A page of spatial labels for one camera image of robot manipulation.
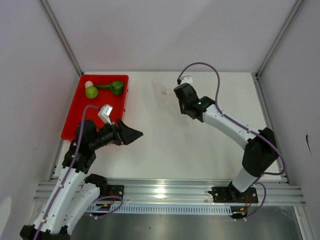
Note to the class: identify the left aluminium corner post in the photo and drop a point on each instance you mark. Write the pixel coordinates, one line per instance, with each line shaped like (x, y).
(45, 5)

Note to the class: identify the clear zip top bag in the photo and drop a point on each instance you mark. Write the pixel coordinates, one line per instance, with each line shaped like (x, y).
(164, 94)

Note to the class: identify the aluminium rail frame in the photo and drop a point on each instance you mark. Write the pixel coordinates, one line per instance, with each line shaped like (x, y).
(195, 192)

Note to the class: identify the right aluminium corner post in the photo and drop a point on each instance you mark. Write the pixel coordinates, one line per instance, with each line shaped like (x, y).
(285, 27)

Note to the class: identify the white slotted cable duct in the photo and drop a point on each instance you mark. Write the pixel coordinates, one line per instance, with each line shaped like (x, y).
(173, 209)

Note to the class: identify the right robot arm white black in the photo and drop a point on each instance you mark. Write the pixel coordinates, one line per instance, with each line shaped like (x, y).
(259, 146)

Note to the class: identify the green chili pepper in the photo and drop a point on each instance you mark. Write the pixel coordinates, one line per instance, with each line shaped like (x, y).
(104, 87)

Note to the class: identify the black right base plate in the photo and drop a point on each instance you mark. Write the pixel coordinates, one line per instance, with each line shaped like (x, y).
(225, 194)

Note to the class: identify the aluminium corner post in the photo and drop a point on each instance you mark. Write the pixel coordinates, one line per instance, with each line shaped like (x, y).
(285, 27)
(45, 5)

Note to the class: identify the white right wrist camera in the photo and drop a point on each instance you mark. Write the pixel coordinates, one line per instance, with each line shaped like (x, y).
(185, 79)

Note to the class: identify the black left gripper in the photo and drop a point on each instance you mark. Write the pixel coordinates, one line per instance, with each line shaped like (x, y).
(128, 134)

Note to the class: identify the red plastic tray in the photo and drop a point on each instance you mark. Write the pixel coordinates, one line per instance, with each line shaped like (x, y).
(105, 96)

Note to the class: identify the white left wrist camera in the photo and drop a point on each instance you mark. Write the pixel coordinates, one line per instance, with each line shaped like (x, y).
(104, 114)

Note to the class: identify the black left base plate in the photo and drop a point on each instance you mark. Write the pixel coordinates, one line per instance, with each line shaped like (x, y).
(112, 191)

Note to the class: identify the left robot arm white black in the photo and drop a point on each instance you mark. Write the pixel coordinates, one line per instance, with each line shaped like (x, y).
(75, 189)

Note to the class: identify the green bell pepper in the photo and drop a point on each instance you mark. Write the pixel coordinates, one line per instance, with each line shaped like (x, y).
(117, 87)

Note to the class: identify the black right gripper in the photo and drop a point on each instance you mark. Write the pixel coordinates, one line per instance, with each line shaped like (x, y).
(182, 109)

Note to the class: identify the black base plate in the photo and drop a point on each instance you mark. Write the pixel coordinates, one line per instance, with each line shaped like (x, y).
(112, 191)
(225, 194)

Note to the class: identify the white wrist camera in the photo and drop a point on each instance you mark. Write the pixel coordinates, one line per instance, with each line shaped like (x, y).
(104, 114)
(185, 79)

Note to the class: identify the green round lime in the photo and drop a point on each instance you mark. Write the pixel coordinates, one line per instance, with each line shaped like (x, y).
(91, 92)

